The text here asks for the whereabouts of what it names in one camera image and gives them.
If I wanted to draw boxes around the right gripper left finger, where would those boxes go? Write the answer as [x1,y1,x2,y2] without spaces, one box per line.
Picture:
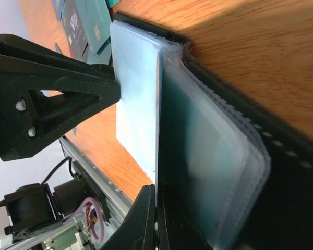
[102,184,156,250]

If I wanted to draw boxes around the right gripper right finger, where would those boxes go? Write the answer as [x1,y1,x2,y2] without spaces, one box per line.
[156,184,212,249]

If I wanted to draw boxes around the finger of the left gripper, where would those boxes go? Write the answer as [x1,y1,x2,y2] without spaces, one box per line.
[0,34,121,161]

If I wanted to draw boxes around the black leather card holder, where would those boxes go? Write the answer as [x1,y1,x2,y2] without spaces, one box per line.
[110,13,313,249]

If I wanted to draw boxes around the black VIP card centre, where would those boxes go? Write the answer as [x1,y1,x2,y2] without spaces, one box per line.
[61,0,88,60]

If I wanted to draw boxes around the teal card long centre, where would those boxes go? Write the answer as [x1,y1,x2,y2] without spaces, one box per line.
[75,0,111,53]

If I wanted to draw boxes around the aluminium rail frame front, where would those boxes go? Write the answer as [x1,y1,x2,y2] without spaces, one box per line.
[59,136,133,229]

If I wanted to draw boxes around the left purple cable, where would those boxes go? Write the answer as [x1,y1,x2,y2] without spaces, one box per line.
[65,197,105,241]

